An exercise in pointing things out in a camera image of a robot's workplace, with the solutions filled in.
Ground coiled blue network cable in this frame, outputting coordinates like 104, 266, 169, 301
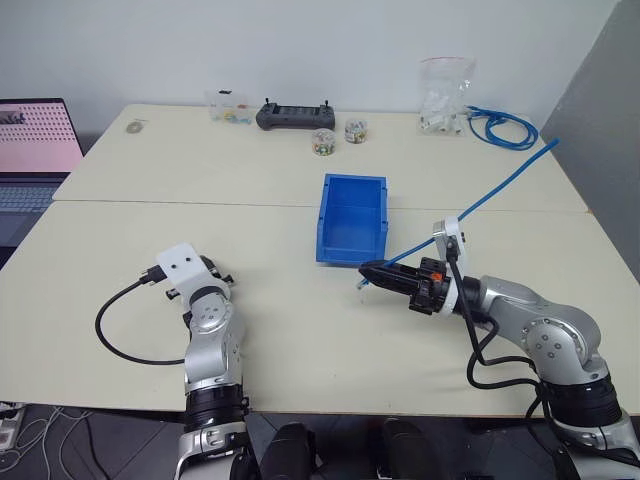
464, 104, 541, 151

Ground open laptop pink screen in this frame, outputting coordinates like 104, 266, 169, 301
0, 97, 86, 269

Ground small clear bag coloured bits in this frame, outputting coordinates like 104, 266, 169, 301
206, 88, 253, 127

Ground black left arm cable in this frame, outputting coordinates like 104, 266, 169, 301
94, 265, 187, 366

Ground white floor cable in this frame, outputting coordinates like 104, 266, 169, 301
0, 405, 96, 480

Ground clear bag of white couplers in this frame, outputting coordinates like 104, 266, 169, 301
417, 55, 477, 136

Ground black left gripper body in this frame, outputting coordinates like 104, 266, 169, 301
165, 254, 237, 302

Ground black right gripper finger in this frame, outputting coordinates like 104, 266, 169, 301
360, 271, 421, 302
358, 260, 425, 282

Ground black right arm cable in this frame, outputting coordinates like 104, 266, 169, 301
445, 238, 557, 422

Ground grey partition panel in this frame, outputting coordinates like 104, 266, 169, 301
539, 0, 640, 284

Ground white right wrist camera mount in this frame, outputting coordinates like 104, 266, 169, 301
432, 215, 472, 317

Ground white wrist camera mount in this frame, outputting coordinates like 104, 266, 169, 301
432, 215, 472, 317
155, 242, 222, 303

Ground blue plastic bin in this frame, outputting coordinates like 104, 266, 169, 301
314, 172, 391, 268

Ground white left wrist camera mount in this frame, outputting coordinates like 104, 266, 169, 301
155, 242, 222, 303

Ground clear jar of coloured pins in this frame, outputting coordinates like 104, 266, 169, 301
311, 127, 338, 159
343, 117, 370, 145

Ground white power strip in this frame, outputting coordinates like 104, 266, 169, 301
0, 399, 25, 452

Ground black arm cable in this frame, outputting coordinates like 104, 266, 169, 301
445, 238, 557, 422
94, 265, 187, 366

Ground long blue network cable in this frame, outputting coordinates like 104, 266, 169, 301
354, 139, 561, 292

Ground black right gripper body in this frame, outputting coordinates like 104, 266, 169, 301
407, 256, 450, 317

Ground black handheld controller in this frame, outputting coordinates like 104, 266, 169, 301
255, 97, 338, 133

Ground dark rounded shape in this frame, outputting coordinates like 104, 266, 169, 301
258, 421, 317, 480
375, 418, 437, 480

